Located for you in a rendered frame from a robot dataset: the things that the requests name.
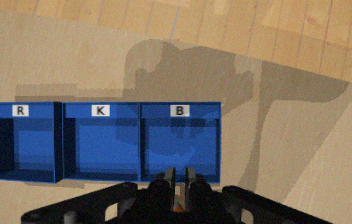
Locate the orange aa battery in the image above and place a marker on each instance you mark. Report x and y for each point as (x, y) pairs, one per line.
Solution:
(177, 207)

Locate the blue three-compartment bin rack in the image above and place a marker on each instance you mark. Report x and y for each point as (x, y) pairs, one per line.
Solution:
(100, 141)

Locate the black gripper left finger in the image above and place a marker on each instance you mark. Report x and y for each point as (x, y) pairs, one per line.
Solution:
(90, 208)

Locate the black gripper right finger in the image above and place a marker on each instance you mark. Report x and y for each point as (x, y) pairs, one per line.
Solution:
(208, 205)

